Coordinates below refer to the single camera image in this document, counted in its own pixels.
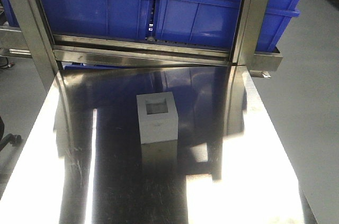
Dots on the gray square base block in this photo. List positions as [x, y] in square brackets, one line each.
[158, 117]

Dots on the blue plastic bin middle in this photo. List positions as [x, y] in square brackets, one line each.
[203, 22]

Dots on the blue plastic bin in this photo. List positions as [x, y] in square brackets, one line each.
[203, 22]
[277, 17]

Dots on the blue bin with red items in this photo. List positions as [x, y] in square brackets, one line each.
[128, 19]

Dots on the blue plastic bin right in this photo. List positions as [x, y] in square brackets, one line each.
[277, 17]

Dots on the stainless steel shelf rack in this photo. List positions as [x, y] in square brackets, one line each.
[33, 39]

